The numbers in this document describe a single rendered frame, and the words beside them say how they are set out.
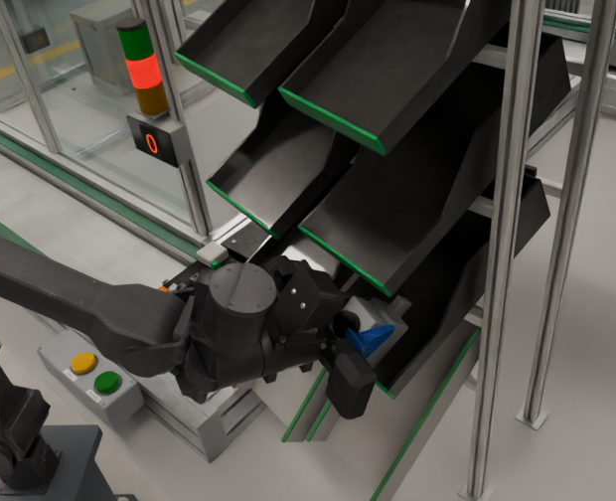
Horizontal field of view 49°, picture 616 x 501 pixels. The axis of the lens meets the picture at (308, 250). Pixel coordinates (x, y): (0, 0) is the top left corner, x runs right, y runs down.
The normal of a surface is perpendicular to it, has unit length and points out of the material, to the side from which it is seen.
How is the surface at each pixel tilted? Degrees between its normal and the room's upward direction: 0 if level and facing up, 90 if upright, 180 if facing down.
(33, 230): 0
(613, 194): 0
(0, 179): 0
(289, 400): 45
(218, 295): 21
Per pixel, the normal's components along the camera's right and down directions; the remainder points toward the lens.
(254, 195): -0.43, -0.49
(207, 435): 0.74, 0.37
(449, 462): -0.11, -0.76
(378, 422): -0.63, -0.21
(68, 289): 0.40, -0.63
